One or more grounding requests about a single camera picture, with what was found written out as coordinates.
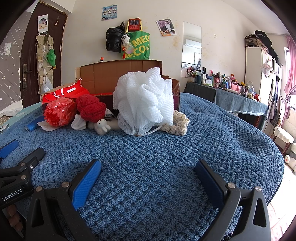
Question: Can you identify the cream crochet scrunchie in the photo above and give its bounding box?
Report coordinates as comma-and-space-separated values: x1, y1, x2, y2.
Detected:
161, 110, 190, 136

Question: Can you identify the blue wall poster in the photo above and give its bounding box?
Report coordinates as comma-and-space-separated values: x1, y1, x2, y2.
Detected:
101, 5, 117, 21

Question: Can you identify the red mesh bag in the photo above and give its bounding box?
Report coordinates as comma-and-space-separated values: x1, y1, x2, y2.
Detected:
44, 97, 77, 127

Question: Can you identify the red photo frame bag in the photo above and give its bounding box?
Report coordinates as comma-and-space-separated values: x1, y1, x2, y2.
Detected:
127, 18, 142, 32

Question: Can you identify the black backpack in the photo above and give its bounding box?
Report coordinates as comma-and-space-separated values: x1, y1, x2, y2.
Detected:
106, 22, 125, 53

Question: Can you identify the dark brown door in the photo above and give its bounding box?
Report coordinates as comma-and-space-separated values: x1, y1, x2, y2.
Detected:
20, 1, 67, 108

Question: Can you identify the black chair back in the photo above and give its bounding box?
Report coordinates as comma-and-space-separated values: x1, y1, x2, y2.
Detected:
184, 82, 216, 103

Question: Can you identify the white mesh bath pouf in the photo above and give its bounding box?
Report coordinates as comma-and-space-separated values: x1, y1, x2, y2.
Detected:
112, 67, 174, 135

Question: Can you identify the table with blue cloth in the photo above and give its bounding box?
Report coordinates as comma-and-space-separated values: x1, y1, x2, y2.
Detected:
214, 89, 268, 130

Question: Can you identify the photo collage on wall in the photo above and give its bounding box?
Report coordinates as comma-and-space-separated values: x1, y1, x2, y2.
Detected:
156, 19, 177, 37

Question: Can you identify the white fluffy star bunny clip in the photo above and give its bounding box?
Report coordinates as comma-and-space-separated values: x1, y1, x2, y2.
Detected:
87, 109, 120, 135

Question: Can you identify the green plush toy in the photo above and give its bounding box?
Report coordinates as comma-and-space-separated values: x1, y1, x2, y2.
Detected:
46, 49, 57, 69

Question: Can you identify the cardboard box red interior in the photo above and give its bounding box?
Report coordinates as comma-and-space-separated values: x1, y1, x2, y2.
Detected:
41, 59, 181, 117

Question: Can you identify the wall mirror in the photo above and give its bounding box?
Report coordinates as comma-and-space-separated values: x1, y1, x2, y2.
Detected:
181, 22, 202, 78

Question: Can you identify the white wardrobe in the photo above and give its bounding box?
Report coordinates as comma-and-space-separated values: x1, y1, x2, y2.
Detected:
245, 47, 277, 106

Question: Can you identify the blue knitted blanket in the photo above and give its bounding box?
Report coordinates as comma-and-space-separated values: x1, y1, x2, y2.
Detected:
1, 93, 284, 240

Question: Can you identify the red knitted yarn ball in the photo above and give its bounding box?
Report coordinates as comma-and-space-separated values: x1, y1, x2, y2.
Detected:
76, 94, 106, 123

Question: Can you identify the green tote bag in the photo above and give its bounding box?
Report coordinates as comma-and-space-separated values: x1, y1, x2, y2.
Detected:
121, 24, 150, 60

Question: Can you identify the pink curtain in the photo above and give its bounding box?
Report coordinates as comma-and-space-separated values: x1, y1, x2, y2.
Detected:
281, 36, 295, 125

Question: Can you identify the beige hanging door organizer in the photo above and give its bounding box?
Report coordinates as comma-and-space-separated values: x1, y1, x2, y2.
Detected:
36, 35, 54, 94

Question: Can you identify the blue cloth roll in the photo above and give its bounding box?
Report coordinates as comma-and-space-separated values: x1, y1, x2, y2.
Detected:
25, 115, 45, 132

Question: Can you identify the person's left hand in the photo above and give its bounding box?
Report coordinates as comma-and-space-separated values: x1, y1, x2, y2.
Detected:
6, 204, 23, 237

